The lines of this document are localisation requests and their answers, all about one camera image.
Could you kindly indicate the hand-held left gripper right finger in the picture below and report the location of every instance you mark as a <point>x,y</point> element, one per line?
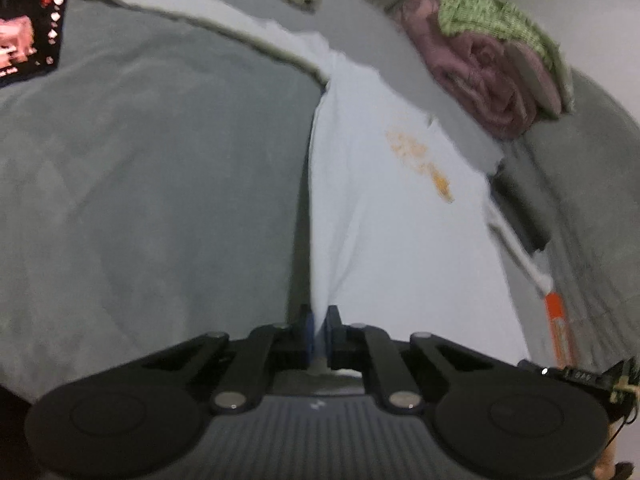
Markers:
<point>329,335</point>

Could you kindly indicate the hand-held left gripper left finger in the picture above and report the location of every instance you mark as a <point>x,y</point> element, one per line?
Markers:
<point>310,332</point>

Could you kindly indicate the white long-sleeve printed shirt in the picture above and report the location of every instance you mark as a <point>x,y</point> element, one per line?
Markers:
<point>390,240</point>

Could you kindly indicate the orange booklet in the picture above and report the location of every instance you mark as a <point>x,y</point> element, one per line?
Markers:
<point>557,325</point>

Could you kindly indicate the black folded garment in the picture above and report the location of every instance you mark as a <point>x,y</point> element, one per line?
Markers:
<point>525,210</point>

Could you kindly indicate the pink folded quilt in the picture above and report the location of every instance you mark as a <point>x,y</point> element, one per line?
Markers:
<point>475,85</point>

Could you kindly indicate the green patterned cloth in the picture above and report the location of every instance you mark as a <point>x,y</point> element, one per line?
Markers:
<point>480,10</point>

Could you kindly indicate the dark patterned cloth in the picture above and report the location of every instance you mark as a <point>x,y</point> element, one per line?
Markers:
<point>35,20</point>

